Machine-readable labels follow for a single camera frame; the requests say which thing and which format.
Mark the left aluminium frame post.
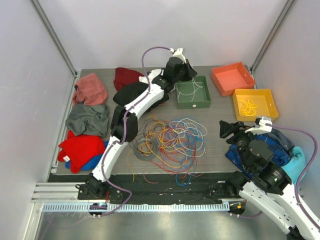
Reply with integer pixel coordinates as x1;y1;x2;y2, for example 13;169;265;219
29;0;77;77

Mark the green plastic bin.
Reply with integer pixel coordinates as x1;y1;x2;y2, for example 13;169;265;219
175;75;212;110

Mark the white cable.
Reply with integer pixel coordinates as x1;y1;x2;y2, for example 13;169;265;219
177;78;204;102
169;117;208;158

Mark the pink cloth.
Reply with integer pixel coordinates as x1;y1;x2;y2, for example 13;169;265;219
72;73;108;106

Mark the yellow plastic bin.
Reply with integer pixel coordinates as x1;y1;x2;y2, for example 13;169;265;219
232;88;279;122

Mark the royal blue cloth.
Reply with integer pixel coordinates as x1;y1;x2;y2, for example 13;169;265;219
65;141;109;171

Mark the white slotted cable duct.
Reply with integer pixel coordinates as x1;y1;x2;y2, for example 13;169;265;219
42;202;230;213

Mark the white cloth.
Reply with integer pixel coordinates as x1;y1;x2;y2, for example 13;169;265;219
138;68;176;93

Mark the grey-blue cloth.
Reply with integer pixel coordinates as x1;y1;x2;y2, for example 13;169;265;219
264;128;295;157

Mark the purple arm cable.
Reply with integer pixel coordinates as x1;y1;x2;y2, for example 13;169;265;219
99;46;176;216
237;124;319;220

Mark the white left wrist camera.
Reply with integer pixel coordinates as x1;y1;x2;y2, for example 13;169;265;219
169;47;187;64

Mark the aluminium frame post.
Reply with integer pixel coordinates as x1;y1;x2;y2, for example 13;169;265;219
250;0;297;74
29;0;77;77

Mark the orange plastic bin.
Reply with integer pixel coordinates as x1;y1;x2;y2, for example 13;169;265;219
211;62;256;97

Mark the turquoise cloth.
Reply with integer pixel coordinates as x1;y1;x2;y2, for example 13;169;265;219
281;146;306;185

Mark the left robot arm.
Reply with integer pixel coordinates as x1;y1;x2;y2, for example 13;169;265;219
75;56;197;200

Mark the dark red cloth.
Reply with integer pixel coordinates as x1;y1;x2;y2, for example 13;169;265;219
113;67;144;91

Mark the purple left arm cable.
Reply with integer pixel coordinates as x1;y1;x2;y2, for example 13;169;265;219
99;46;176;216

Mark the bright red cloth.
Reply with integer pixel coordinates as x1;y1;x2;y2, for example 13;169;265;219
57;130;105;174

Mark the grey coiled cable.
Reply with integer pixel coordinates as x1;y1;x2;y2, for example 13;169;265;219
133;137;159;162

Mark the black cloth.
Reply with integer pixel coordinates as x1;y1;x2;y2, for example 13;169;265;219
113;82;174;112

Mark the blue cable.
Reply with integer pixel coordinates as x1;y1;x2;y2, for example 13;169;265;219
164;115;209;186

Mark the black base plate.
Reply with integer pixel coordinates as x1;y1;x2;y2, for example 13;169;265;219
75;172;244;205

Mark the right aluminium frame post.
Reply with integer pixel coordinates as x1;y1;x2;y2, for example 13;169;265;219
250;0;297;74

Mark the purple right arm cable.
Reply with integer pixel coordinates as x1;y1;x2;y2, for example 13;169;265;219
237;124;319;220

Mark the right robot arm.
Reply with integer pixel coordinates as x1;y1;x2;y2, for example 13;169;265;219
219;116;320;240

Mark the bright yellow cable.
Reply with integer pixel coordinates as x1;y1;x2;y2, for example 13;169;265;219
236;98;259;117

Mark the grey cloth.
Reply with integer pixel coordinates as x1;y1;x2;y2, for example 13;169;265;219
65;103;110;138

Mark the blue plaid shirt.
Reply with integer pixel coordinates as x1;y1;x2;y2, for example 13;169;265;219
225;134;292;172

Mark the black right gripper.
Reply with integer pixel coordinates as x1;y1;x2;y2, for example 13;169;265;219
218;120;260;170

